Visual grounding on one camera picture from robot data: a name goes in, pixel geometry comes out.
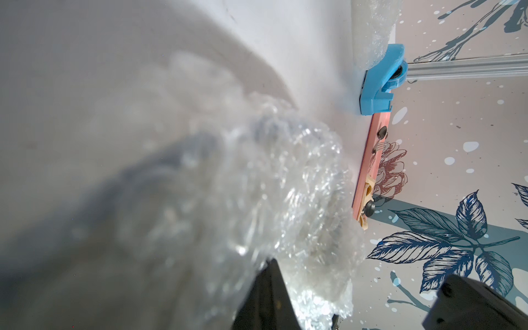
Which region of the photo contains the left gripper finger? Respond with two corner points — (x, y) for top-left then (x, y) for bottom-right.
(232, 259), (301, 330)

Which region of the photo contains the black ladle spoon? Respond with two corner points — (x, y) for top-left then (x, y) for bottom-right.
(362, 200), (376, 217)

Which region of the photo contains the blue tape dispenser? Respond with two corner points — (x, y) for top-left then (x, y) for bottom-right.
(360, 44), (408, 116)

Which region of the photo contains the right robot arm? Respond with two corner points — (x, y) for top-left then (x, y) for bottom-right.
(422, 275), (527, 330)

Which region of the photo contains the pink tray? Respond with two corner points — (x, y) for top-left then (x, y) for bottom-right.
(352, 112), (391, 221)

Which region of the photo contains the clear bubble wrap sheet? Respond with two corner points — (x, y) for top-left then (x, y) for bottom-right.
(351, 0), (402, 70)
(1, 52), (364, 329)

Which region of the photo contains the black spoon on tray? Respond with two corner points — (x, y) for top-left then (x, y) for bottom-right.
(377, 126), (388, 140)

